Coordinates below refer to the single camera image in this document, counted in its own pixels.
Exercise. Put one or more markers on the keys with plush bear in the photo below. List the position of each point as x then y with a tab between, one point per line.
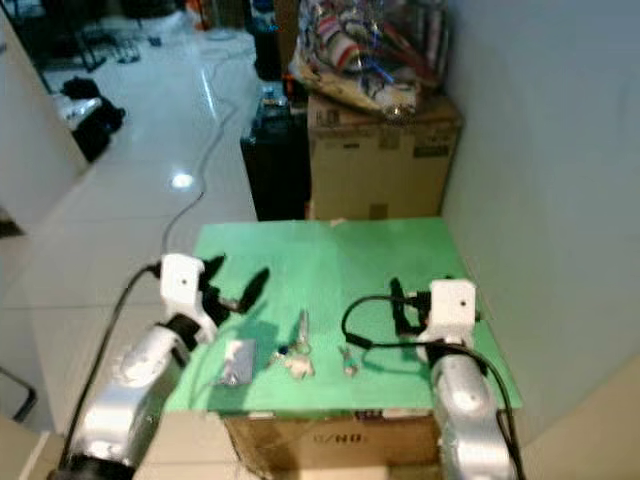
300	362

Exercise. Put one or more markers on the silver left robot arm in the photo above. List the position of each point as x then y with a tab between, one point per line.
135	385

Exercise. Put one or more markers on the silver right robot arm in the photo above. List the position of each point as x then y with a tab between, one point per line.
465	400

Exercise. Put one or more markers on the green foam board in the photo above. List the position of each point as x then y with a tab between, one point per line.
360	265

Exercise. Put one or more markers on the small single key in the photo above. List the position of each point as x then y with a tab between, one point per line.
350	362

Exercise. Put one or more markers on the black hard case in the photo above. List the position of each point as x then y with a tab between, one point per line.
275	165

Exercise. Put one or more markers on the brown cardboard box with labels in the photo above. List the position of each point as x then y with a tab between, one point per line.
380	160

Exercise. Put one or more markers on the cardboard box with black print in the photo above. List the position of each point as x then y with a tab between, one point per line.
350	445

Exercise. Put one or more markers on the black bag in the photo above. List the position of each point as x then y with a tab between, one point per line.
95	125

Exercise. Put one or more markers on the black curved bar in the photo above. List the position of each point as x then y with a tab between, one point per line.
12	383

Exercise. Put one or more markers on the black box-shaped furniture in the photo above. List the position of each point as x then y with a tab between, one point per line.
265	45

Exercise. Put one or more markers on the white cabinet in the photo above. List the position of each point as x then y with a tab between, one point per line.
30	130

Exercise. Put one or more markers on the clear bag of colourful items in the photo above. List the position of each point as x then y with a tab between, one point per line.
370	50

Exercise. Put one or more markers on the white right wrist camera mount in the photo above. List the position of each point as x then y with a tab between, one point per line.
452	305

